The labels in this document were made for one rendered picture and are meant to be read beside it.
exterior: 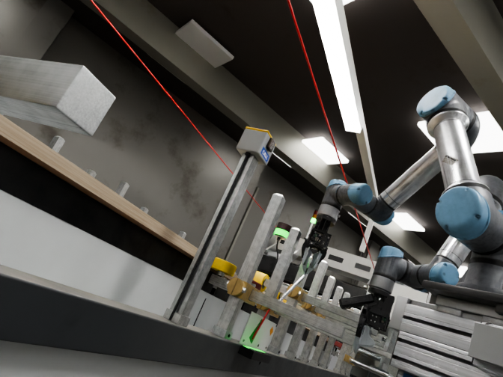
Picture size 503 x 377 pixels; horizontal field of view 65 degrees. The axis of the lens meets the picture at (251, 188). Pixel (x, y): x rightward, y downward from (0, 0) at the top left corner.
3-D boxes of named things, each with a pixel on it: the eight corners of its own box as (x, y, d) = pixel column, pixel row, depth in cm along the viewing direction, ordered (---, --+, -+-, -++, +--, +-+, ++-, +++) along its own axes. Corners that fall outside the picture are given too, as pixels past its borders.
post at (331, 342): (325, 369, 239) (351, 294, 253) (324, 369, 236) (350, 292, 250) (319, 367, 241) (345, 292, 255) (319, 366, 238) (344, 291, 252)
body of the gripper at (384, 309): (383, 331, 122) (394, 294, 126) (355, 321, 127) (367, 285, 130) (385, 334, 129) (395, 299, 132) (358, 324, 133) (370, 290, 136)
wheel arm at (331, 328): (341, 342, 107) (346, 327, 108) (339, 340, 104) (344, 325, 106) (211, 287, 128) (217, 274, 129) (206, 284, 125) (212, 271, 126)
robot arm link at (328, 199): (340, 176, 145) (325, 178, 152) (331, 203, 142) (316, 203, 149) (355, 187, 148) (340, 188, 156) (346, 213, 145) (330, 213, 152)
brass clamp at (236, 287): (256, 307, 123) (262, 292, 125) (239, 298, 112) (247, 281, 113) (239, 300, 126) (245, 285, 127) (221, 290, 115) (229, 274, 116)
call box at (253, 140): (266, 168, 106) (276, 143, 109) (257, 155, 100) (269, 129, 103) (243, 163, 110) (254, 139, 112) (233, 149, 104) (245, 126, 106)
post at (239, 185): (186, 327, 93) (261, 163, 106) (176, 324, 89) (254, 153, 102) (172, 319, 95) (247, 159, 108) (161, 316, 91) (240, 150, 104)
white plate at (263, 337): (266, 351, 141) (277, 324, 144) (239, 343, 120) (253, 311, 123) (265, 351, 142) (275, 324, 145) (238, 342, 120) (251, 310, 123)
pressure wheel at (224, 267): (218, 298, 129) (232, 265, 133) (226, 301, 122) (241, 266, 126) (196, 288, 127) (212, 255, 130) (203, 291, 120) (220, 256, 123)
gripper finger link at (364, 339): (369, 359, 121) (378, 329, 124) (349, 351, 124) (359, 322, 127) (370, 360, 124) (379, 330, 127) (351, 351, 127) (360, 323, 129)
